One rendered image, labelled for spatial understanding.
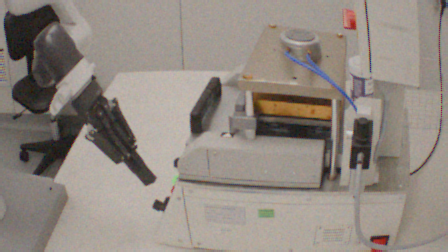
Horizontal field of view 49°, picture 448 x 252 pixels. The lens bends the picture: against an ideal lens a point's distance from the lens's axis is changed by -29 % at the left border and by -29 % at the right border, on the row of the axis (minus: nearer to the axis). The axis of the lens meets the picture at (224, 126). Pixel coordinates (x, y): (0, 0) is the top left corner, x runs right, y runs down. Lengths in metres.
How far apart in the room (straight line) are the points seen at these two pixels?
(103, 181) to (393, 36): 0.85
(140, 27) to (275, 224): 1.87
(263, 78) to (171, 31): 1.83
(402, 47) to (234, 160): 0.40
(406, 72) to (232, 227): 0.48
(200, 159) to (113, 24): 1.88
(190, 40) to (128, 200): 1.54
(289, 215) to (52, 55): 0.55
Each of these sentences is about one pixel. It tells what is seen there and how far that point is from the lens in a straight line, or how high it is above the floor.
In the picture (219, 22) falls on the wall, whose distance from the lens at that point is 2.81.
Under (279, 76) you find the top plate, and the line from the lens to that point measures 1.07.
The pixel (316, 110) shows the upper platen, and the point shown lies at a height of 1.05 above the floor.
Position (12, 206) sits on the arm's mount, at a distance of 1.39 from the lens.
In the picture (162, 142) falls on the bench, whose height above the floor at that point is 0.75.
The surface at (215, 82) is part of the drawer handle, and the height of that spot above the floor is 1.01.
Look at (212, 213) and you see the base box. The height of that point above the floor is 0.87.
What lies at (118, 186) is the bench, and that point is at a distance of 1.48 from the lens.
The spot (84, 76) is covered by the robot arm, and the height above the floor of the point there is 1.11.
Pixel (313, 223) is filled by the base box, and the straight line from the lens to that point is 1.16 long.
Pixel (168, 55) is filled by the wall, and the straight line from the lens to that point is 2.93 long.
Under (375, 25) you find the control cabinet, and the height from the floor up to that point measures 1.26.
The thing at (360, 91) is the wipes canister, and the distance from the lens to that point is 1.70.
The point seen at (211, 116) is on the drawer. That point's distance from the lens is 1.25.
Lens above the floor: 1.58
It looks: 30 degrees down
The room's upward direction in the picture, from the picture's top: 4 degrees counter-clockwise
